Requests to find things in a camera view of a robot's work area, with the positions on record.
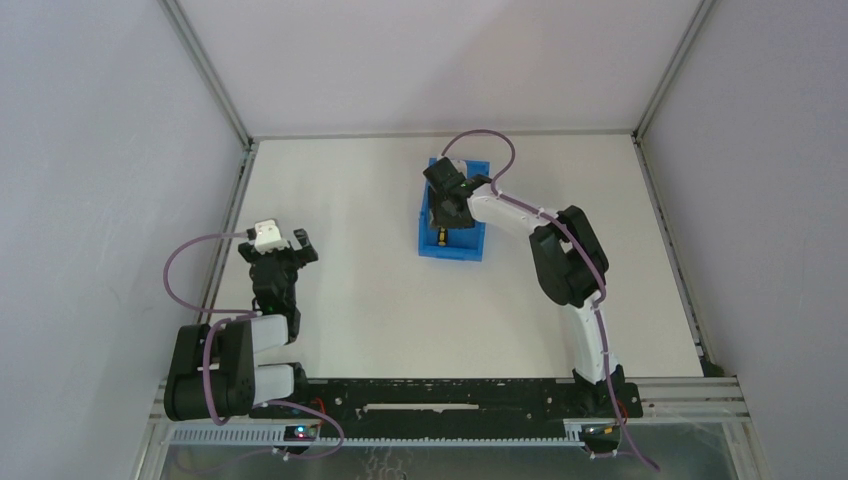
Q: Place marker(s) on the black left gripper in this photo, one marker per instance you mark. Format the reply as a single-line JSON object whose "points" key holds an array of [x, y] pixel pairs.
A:
{"points": [[277, 258]]}

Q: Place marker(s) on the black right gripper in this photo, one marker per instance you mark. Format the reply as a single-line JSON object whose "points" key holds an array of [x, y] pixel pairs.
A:
{"points": [[452, 201]]}

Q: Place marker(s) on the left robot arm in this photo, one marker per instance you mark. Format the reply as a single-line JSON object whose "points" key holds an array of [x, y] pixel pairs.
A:
{"points": [[214, 371]]}

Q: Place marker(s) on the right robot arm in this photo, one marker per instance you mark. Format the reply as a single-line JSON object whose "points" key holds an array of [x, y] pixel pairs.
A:
{"points": [[569, 262]]}

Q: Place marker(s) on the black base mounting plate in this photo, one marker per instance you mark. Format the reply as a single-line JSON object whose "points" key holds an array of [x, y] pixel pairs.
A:
{"points": [[494, 405]]}

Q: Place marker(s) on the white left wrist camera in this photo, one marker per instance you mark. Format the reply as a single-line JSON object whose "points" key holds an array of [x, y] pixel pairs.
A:
{"points": [[265, 236]]}

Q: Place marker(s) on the grey slotted cable duct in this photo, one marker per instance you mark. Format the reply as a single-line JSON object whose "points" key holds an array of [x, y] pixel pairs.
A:
{"points": [[294, 436]]}

